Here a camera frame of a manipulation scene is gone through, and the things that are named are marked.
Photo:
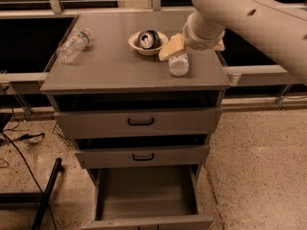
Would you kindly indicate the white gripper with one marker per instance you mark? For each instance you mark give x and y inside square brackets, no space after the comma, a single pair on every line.
[200,42]

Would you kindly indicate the blue labelled plastic bottle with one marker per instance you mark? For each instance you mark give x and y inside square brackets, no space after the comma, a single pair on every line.
[179,66]

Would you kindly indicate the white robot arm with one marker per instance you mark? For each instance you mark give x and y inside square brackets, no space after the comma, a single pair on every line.
[277,31]

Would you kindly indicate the grey top drawer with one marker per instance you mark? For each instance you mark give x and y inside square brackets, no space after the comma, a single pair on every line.
[139,114]

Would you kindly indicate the grey drawer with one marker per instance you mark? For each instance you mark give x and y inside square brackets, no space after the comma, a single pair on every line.
[188,151]
[147,198]
[139,114]

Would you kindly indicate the grey drawer cabinet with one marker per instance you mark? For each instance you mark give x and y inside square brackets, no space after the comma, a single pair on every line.
[110,66]

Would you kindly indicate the clear crumpled plastic bottle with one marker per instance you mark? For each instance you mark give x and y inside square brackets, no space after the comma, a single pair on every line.
[76,43]

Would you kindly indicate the grey middle drawer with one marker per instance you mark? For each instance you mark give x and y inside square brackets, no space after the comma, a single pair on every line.
[188,151]

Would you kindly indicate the grey bottom drawer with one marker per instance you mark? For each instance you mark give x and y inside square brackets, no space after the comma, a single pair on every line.
[147,198]

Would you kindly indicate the crushed dark soda can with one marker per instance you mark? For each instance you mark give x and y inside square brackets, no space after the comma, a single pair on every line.
[148,39]

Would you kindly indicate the cream ceramic bowl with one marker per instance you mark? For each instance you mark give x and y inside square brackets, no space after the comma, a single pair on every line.
[163,39]

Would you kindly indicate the black stand leg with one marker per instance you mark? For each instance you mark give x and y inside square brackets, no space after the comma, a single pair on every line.
[41,198]

